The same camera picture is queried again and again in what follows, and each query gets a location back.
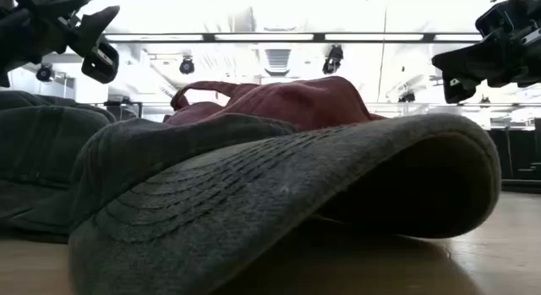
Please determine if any ceiling air vent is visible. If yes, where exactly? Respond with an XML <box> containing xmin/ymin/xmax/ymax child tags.
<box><xmin>264</xmin><ymin>48</ymin><xmax>292</xmax><ymax>74</ymax></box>

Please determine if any black cloth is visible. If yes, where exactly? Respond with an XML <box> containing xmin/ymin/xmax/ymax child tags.
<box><xmin>67</xmin><ymin>112</ymin><xmax>503</xmax><ymax>295</ymax></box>

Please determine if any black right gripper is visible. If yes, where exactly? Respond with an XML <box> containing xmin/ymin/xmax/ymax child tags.
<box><xmin>431</xmin><ymin>0</ymin><xmax>541</xmax><ymax>105</ymax></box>

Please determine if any maroon baseball cap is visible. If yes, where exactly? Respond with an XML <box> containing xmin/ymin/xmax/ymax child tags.
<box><xmin>163</xmin><ymin>75</ymin><xmax>386</xmax><ymax>132</ymax></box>

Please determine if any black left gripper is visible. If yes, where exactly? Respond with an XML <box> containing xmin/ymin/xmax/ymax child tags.
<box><xmin>0</xmin><ymin>0</ymin><xmax>121</xmax><ymax>89</ymax></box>

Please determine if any black ceiling light rail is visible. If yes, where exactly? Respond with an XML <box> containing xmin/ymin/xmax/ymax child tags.
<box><xmin>103</xmin><ymin>31</ymin><xmax>484</xmax><ymax>44</ymax></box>

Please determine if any black cabinet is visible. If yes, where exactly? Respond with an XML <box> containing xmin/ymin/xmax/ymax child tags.
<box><xmin>488</xmin><ymin>117</ymin><xmax>541</xmax><ymax>194</ymax></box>

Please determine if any dark green-grey baseball cap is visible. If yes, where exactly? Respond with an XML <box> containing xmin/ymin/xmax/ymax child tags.
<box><xmin>0</xmin><ymin>90</ymin><xmax>117</xmax><ymax>245</ymax></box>

